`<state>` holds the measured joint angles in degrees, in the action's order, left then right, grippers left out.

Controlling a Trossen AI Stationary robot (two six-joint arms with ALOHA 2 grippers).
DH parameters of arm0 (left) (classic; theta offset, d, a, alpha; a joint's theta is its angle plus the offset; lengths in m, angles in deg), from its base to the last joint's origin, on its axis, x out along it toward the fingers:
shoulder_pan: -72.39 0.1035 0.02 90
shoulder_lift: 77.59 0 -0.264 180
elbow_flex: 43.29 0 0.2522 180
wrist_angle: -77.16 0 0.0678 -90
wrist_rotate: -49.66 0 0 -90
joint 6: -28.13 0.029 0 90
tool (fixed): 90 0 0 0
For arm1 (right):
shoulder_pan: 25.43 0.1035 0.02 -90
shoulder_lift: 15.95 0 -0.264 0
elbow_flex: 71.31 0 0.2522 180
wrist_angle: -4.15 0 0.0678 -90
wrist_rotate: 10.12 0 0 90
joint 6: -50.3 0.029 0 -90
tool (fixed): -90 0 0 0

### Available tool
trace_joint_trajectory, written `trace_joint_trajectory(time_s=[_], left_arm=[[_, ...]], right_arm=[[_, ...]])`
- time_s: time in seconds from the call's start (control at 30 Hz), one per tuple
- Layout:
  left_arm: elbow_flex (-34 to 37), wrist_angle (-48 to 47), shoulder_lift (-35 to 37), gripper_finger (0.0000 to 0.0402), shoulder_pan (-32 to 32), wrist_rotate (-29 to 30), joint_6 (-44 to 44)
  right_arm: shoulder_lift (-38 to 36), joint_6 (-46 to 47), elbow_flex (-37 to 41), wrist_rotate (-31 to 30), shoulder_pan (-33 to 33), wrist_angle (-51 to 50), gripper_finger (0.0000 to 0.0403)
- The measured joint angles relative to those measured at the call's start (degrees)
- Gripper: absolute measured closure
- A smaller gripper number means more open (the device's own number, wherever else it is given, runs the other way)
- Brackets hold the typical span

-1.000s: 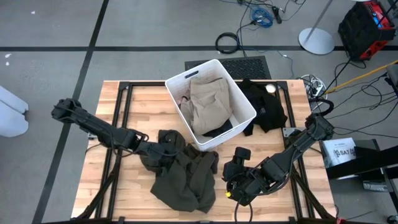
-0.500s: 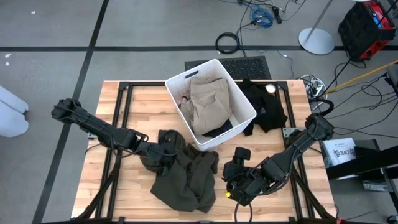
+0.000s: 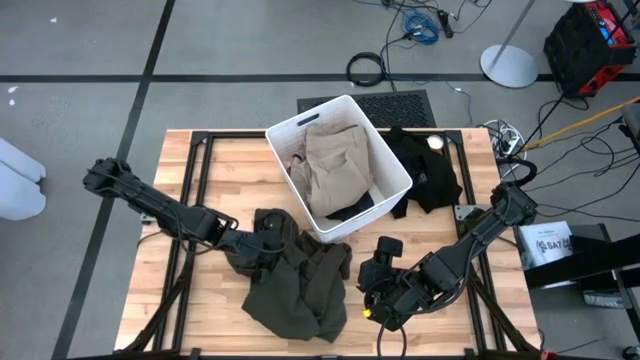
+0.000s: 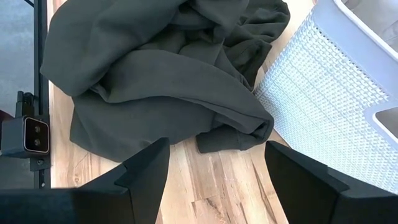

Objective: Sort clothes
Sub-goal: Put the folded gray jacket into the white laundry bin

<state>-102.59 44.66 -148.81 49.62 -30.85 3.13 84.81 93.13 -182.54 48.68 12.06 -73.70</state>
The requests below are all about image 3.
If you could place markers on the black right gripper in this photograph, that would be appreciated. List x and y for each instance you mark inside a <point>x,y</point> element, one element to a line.
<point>405,295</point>

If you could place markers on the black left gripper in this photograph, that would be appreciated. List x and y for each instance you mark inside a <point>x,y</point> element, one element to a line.
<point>257,245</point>

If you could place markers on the dark olive garment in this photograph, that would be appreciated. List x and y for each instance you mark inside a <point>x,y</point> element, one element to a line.
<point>300,295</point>

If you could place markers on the navy blue knit sweater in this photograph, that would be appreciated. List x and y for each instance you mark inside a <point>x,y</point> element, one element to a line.
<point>357,207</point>

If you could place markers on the pink knit sweater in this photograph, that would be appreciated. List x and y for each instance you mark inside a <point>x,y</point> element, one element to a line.
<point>296,162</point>

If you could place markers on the beige trousers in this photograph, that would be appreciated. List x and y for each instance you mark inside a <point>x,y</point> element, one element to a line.
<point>335,170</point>

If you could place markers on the white plastic laundry basket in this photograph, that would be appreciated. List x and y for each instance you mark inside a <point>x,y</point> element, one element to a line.
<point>390,170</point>

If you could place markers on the large black garment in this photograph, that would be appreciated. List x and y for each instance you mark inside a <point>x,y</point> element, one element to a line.
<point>440,185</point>

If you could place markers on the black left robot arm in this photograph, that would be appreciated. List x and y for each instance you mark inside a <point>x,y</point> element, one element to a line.
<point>150,202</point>

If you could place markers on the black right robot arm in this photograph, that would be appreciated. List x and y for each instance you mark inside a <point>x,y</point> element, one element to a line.
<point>465,250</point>

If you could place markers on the yellow tape marker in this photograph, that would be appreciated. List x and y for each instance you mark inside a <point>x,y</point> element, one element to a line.
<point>366,313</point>

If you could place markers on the small white round ball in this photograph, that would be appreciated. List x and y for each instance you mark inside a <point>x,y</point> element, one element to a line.
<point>435,142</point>

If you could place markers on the white printed box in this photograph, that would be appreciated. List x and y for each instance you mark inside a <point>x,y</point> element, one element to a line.
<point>545,245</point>

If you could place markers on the black floor vent grate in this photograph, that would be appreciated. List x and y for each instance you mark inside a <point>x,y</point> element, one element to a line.
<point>405,107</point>

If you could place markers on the white power strip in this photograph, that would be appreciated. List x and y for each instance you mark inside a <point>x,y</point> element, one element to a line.
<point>507,146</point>

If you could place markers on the black shelf unit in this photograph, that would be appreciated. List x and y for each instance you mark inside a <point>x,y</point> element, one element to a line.
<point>600,255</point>

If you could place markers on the pale grey object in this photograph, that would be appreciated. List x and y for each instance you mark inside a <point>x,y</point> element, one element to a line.
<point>20,190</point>

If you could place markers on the yellow pole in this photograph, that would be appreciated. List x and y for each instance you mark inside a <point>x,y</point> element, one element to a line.
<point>575,126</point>

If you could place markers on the round-based floor stand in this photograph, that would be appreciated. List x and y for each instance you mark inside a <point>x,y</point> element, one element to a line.
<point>509,67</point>

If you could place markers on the black power strip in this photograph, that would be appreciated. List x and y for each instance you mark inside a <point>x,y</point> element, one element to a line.
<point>445,24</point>

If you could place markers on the red and black case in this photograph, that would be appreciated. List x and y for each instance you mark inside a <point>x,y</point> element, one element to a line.
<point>575,50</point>

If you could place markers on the black metal table frame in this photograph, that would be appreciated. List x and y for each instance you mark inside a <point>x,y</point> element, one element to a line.
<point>235,134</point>

